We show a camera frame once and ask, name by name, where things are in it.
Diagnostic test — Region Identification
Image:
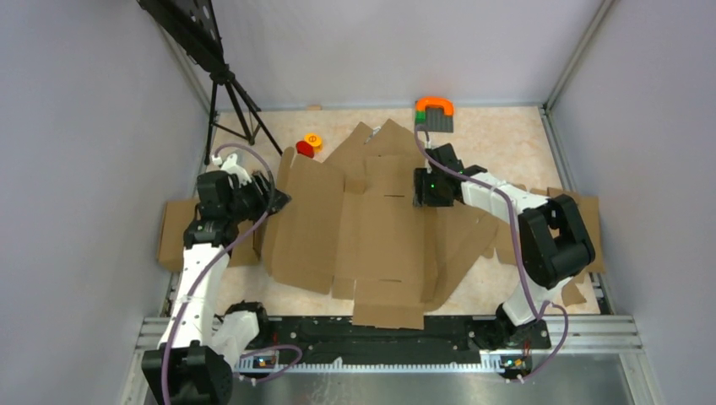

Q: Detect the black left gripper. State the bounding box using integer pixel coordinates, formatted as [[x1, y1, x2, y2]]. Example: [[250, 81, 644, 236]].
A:
[[225, 170, 290, 223]]

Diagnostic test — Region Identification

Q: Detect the large cardboard box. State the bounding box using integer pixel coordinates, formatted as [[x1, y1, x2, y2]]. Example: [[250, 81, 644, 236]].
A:
[[262, 148, 498, 330]]

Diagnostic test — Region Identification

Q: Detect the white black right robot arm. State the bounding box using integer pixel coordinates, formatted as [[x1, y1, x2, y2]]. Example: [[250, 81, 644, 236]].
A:
[[414, 143, 596, 349]]

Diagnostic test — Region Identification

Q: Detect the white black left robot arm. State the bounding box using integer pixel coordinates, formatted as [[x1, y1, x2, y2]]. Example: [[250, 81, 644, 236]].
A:
[[141, 152, 290, 404]]

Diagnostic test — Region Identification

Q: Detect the folded brown cardboard box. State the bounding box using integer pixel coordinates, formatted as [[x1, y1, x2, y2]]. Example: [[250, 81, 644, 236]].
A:
[[157, 198, 266, 273]]

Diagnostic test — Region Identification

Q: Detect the small red toy piece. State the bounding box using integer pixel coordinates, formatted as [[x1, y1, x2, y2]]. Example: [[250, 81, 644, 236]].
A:
[[296, 132, 323, 159]]

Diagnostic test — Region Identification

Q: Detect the flat cardboard blank underneath left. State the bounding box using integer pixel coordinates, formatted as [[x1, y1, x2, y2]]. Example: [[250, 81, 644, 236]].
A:
[[324, 119, 423, 170]]

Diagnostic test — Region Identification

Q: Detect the orange green grey toy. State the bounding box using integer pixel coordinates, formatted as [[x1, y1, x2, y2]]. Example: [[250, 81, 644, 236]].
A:
[[414, 97, 455, 133]]

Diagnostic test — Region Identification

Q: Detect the flat cardboard blank at right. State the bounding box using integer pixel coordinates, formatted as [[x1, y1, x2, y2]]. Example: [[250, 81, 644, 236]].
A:
[[480, 181, 606, 309]]

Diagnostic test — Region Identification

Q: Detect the black tripod stand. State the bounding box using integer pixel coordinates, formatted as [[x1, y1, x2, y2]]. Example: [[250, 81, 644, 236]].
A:
[[138, 0, 283, 165]]

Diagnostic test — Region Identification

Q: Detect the aluminium frame rail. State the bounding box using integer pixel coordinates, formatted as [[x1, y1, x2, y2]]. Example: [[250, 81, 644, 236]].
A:
[[120, 316, 661, 405]]

